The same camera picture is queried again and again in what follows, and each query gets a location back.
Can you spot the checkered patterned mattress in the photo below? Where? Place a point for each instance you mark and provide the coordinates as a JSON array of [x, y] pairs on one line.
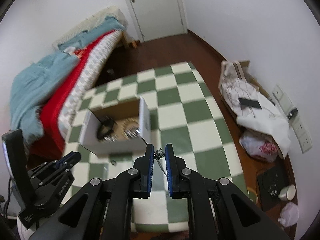
[[98, 52]]

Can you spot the black smart band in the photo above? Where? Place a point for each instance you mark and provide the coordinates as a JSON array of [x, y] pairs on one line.
[[106, 127]]

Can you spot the red white plastic bag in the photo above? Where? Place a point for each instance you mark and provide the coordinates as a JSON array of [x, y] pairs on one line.
[[259, 146]]

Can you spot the black charger plug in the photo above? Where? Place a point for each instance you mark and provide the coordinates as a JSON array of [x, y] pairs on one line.
[[292, 114]]

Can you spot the red bed cover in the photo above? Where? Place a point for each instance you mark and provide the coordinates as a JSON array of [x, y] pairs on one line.
[[58, 112]]

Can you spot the orange bottle on floor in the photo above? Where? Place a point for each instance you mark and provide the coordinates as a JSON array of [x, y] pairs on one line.
[[134, 44]]

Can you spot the teal blue blanket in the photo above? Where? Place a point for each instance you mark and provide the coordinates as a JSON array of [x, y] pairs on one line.
[[35, 84]]

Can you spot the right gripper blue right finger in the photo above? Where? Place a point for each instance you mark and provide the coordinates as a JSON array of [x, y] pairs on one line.
[[170, 166]]

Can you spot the white patterned tote bag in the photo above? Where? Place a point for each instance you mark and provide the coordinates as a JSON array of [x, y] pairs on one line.
[[233, 85]]

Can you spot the white paper sheet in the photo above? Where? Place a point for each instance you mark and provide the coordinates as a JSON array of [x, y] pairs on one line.
[[268, 121]]

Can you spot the white cardboard box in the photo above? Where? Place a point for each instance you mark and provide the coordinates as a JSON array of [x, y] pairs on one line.
[[132, 131]]

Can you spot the beige headboard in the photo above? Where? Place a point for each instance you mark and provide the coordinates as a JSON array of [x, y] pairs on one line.
[[92, 22]]

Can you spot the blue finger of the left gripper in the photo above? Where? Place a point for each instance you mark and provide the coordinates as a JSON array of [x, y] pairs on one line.
[[70, 159]]

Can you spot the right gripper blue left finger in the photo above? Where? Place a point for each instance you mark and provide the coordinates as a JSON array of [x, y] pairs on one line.
[[147, 171]]

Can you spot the green white checkered tablecloth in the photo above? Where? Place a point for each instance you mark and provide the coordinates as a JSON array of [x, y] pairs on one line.
[[183, 113]]

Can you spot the black bag on floor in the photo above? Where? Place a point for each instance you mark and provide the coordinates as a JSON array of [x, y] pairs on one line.
[[270, 183]]

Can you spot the white wall socket strip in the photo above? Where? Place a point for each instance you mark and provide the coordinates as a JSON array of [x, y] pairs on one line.
[[296, 124]]

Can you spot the black smartphone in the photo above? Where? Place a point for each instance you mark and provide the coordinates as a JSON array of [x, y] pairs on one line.
[[250, 103]]

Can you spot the white cup on floor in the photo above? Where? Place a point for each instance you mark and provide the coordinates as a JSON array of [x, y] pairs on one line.
[[287, 193]]

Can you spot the white door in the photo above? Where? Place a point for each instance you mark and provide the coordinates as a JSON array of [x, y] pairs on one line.
[[154, 19]]

